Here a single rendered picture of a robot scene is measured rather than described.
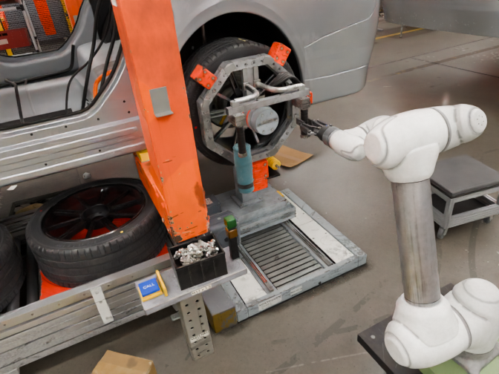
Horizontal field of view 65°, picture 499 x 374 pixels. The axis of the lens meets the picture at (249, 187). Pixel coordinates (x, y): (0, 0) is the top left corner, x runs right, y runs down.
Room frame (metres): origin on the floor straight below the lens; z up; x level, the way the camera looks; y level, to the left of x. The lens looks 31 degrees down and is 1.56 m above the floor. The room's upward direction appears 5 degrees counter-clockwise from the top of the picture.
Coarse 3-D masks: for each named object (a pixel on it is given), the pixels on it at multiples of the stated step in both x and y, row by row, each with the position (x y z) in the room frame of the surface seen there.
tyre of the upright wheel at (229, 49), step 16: (208, 48) 2.02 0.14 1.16; (224, 48) 1.93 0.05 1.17; (240, 48) 1.95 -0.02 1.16; (256, 48) 1.99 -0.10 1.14; (192, 64) 1.97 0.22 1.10; (208, 64) 1.88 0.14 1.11; (288, 64) 2.07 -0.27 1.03; (192, 80) 1.86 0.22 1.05; (192, 96) 1.84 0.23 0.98; (192, 112) 1.84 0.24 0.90; (192, 128) 1.83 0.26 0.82; (224, 160) 1.89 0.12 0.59
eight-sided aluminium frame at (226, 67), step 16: (224, 64) 1.85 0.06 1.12; (240, 64) 1.86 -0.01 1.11; (256, 64) 1.89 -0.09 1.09; (272, 64) 1.92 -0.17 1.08; (224, 80) 1.82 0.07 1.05; (288, 80) 1.96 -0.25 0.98; (208, 96) 1.79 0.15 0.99; (208, 112) 1.78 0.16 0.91; (288, 112) 2.01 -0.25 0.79; (208, 128) 1.82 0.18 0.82; (288, 128) 1.96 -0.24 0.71; (208, 144) 1.77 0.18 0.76; (272, 144) 1.96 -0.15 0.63; (256, 160) 1.87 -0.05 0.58
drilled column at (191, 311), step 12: (192, 300) 1.13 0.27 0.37; (180, 312) 1.13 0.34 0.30; (192, 312) 1.12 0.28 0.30; (204, 312) 1.14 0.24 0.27; (192, 324) 1.12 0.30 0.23; (204, 324) 1.14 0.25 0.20; (192, 336) 1.11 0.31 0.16; (204, 336) 1.13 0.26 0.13; (192, 348) 1.11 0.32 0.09; (204, 348) 1.13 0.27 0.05
